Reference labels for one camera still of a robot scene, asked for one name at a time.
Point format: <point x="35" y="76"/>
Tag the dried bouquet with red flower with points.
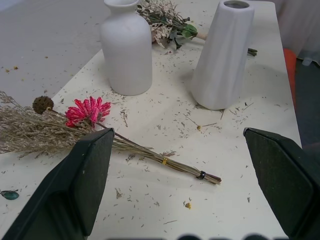
<point x="50" y="130"/>

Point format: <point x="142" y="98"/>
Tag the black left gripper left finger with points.
<point x="75" y="185"/>

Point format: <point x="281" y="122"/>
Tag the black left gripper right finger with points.
<point x="282" y="180"/>

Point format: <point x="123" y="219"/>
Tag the dried bouquet with green leaves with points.
<point x="168" y="23"/>

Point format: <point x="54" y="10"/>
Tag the orange object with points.
<point x="290" y="70"/>

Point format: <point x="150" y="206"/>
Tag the white conical ribbed vase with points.
<point x="222" y="57"/>

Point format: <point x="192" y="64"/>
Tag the fallen green leaf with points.
<point x="10" y="195"/>

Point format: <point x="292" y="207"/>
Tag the white bottle-shaped ceramic vase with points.
<point x="126" y="47"/>

